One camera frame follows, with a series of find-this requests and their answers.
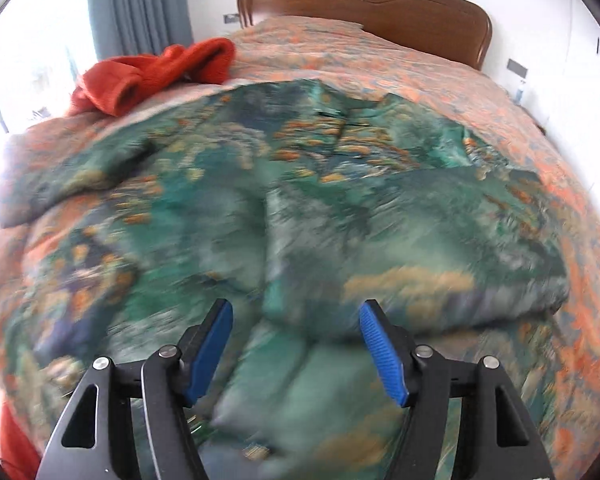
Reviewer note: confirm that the orange knit sweater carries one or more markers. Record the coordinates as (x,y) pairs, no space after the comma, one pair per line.
(115,80)

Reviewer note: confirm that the green printed garment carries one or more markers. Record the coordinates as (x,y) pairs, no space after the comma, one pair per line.
(330,210)

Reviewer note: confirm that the white wall plug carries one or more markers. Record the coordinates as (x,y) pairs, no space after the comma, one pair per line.
(519,92)

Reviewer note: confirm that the grey wall socket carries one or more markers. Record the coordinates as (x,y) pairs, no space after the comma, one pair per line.
(231,18)
(517,67)

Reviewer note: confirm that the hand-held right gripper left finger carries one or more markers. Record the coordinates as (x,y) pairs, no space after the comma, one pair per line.
(211,345)

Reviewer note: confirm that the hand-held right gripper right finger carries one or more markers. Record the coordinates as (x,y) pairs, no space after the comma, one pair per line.
(381,347)

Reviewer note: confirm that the wooden headboard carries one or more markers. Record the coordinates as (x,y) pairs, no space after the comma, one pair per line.
(360,7)

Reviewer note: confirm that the blue curtain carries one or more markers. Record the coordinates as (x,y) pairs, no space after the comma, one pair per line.
(140,5)

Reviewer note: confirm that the window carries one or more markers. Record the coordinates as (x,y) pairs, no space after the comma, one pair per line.
(30,60)

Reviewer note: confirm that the floral orange bedspread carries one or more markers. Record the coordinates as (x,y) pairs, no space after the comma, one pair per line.
(480,90)

